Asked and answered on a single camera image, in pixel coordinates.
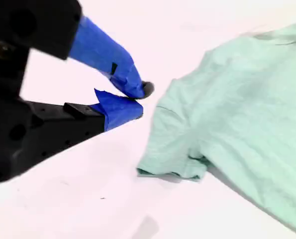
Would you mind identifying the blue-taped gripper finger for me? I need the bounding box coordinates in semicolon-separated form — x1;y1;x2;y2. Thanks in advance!
0;0;155;100
13;88;144;175

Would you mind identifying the pale green T-shirt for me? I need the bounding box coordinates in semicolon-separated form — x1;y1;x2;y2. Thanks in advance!
136;21;296;236

